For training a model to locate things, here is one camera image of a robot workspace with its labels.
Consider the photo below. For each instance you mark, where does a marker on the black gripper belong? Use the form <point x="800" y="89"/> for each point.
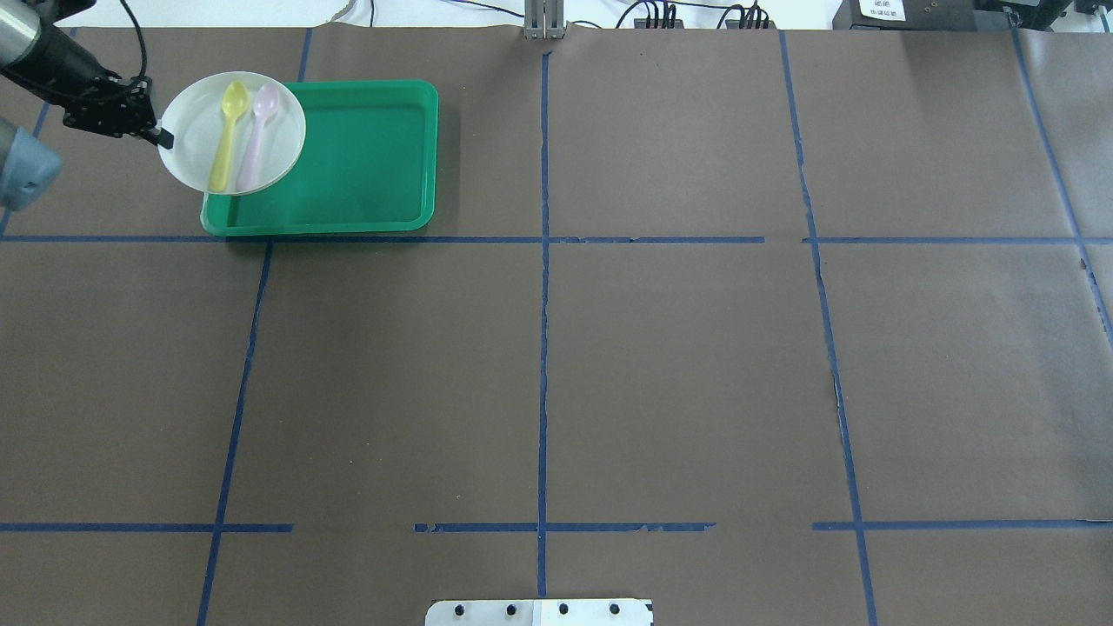
<point x="63" y="60"/>

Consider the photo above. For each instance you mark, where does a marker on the white round plate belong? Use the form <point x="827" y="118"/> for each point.
<point x="193" y="117"/>

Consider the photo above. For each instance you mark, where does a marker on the yellow plastic spoon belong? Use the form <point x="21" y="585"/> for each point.
<point x="233" y="105"/>

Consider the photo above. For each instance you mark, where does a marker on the pink plastic spoon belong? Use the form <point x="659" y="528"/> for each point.
<point x="266" y="104"/>

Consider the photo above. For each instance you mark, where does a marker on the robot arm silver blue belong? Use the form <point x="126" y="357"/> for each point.
<point x="39" y="57"/>

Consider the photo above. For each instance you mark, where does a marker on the green plastic tray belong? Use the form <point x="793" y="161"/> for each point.
<point x="368" y="165"/>

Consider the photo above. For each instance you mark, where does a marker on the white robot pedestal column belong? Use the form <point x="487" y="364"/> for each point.
<point x="560" y="611"/>

